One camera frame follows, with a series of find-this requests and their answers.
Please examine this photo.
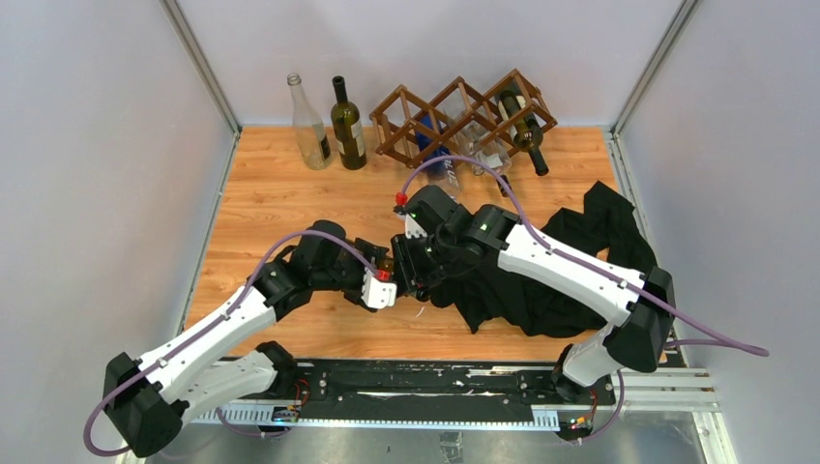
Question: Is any tall clear glass bottle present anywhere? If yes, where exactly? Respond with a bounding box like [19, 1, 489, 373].
[287, 72, 332, 170]

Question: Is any dark green wine bottle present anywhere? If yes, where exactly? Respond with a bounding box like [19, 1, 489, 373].
[331, 75, 366, 170]

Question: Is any brown bottle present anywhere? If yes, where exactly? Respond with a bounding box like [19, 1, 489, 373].
[376, 256, 395, 275]

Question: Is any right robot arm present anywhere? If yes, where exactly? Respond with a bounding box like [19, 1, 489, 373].
[392, 186, 674, 392]

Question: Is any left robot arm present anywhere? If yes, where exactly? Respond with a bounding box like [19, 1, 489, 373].
[83, 219, 397, 458]

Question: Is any blue labelled clear bottle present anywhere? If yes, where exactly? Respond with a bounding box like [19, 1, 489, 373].
[415, 115, 461, 199]

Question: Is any small clear glass bottle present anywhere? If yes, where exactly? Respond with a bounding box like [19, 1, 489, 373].
[455, 121, 512, 178]

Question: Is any brown wooden wine rack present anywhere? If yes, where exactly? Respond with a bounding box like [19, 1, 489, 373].
[369, 69, 558, 168]

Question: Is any dark green bottle right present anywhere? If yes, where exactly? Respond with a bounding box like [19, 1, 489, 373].
[496, 87, 549, 176]

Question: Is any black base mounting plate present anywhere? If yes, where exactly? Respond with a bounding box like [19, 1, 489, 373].
[233, 358, 618, 424]

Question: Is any black cloth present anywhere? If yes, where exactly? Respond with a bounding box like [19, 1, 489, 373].
[430, 182, 658, 338]

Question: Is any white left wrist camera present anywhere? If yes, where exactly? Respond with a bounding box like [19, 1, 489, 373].
[361, 270, 397, 311]

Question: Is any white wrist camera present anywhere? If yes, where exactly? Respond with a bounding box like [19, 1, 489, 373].
[361, 270, 397, 311]
[394, 191, 427, 239]

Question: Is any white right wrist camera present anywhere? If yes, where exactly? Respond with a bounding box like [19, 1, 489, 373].
[394, 191, 427, 239]

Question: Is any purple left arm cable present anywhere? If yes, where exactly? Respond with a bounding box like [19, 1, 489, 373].
[83, 229, 392, 458]

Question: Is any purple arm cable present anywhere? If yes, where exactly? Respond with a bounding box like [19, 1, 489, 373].
[83, 229, 392, 458]
[395, 155, 770, 446]

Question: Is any aluminium frame rail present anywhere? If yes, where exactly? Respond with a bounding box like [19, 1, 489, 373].
[115, 358, 738, 464]

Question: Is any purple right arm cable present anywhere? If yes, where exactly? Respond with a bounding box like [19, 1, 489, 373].
[395, 155, 770, 446]

